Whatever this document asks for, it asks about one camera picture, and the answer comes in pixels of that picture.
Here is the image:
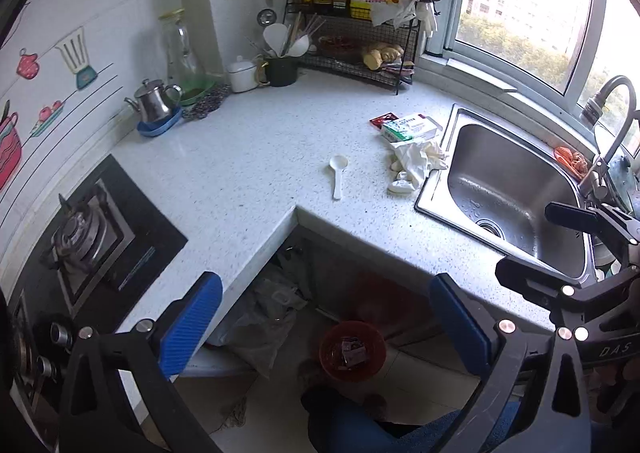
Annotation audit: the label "gas stove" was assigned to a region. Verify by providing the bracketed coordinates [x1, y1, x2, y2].
[9, 156, 188, 442]

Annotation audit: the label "sink faucet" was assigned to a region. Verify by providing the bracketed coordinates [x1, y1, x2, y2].
[578, 75, 639, 201]

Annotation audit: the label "red trash bin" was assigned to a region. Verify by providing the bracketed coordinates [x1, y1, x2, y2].
[319, 321, 387, 384]

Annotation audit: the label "wall drain cap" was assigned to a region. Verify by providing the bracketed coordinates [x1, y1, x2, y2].
[256, 8, 278, 28]

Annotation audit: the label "white ladle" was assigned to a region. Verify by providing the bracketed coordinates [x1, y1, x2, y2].
[262, 23, 310, 58]

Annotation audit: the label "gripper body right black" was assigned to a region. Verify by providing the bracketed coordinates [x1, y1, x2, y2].
[496, 202, 639, 365]

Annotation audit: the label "steel wool scrubber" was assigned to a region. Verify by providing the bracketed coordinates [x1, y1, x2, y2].
[182, 84, 232, 121]

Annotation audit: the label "steel oil pot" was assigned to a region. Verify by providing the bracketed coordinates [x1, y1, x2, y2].
[125, 80, 183, 123]

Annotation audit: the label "red snack packets on rack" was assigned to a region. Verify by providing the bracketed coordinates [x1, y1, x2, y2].
[383, 59, 414, 85]

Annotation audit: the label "white plastic spoon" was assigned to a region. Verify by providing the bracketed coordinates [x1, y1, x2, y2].
[329, 154, 349, 201]

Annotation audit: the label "grey plastic bag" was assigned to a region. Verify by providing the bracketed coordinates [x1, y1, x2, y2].
[207, 265, 307, 378]

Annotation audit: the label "blue plastic dish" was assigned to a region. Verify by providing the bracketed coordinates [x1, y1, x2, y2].
[137, 106, 182, 138]

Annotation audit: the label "stainless steel sink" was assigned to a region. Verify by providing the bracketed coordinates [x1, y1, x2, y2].
[414, 104, 596, 279]

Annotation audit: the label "white lidded sugar jar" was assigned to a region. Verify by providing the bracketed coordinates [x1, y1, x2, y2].
[227, 56, 258, 94]

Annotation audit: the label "red sauce packet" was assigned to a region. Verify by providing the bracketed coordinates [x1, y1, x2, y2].
[370, 112, 398, 129]

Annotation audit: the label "orange sink sponge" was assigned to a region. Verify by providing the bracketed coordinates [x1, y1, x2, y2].
[553, 147, 589, 177]

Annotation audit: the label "white green medicine box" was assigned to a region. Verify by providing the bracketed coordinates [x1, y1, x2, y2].
[381, 113, 442, 143]

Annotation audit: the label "dark green utensil mug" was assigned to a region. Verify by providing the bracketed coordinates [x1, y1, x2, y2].
[257, 57, 299, 87]

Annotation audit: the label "ginger root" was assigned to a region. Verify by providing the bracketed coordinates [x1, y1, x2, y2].
[361, 43, 405, 71]

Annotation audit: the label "black wire rack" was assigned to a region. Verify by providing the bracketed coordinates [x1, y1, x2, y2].
[283, 0, 420, 92]

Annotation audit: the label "glass jar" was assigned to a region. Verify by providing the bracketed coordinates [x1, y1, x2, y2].
[158, 8, 210, 106]

